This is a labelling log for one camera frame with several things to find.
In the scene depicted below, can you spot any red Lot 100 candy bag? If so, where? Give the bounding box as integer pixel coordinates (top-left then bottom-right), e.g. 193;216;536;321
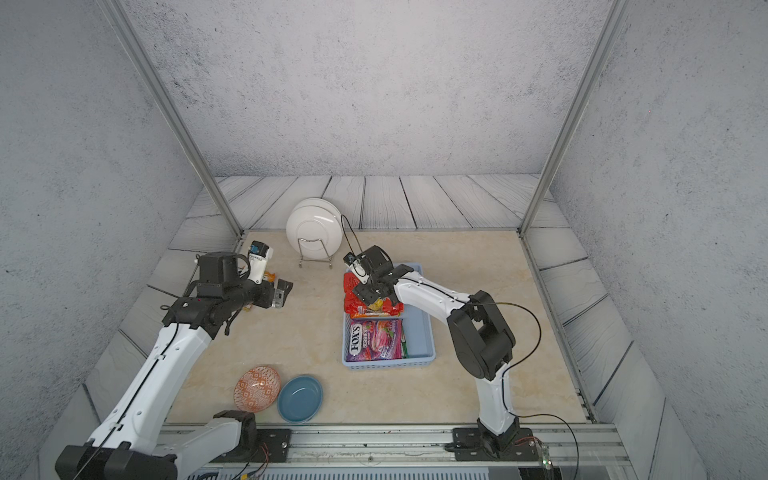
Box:
343;272;405;319

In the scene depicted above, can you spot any purple Fox's candy bag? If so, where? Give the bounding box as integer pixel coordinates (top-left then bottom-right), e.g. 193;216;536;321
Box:
345;319;403;363

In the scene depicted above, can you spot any light blue plastic basket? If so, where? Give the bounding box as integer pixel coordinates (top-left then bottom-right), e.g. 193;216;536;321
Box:
340;262;437;370

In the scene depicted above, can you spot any green Fox's spring tea bag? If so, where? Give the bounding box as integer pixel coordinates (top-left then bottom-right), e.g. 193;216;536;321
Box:
399;326;408;359

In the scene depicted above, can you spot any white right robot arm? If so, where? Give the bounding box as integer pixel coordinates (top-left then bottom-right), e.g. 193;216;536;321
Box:
354;264;517;438

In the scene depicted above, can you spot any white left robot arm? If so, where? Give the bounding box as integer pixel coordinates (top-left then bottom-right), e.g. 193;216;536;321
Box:
55;279;293;479

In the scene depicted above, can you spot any white plate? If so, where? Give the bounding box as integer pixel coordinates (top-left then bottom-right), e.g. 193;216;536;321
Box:
286;198;343;256

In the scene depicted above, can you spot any orange patterned bowl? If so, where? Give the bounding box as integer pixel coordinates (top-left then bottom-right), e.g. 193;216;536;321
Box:
233;365;282;413

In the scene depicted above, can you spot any blue ceramic bowl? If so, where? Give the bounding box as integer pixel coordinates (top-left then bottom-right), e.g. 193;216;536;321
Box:
277;375;324;424

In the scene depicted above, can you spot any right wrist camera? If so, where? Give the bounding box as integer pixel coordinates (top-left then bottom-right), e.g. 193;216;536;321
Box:
343;245;394;284

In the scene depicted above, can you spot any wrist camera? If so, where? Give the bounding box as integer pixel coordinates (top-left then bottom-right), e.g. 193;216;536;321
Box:
343;245;394;284
195;241;275;289

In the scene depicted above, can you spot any wire plate stand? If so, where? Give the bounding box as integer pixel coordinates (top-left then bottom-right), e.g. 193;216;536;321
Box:
297;238;333;269

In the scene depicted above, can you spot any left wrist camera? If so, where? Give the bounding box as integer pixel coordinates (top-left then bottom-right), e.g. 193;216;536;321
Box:
195;241;275;289

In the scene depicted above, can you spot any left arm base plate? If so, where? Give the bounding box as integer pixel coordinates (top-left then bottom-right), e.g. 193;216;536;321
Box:
211;428;292;465

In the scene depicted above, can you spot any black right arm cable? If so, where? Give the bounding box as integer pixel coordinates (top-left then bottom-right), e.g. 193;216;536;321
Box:
494;299;582;480

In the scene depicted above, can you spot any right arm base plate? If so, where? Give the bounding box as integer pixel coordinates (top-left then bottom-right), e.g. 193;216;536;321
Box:
444;425;541;462

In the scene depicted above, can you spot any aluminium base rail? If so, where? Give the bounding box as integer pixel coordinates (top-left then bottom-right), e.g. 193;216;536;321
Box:
107;423;637;480

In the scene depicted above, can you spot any left aluminium corner post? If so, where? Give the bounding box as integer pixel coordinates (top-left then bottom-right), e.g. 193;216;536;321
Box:
97;0;244;238

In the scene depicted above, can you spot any aluminium corner post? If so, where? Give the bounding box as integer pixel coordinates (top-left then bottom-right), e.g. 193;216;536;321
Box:
518;0;630;239
97;0;244;238

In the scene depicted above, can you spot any right aluminium corner post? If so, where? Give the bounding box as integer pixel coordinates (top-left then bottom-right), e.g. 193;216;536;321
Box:
518;0;630;239

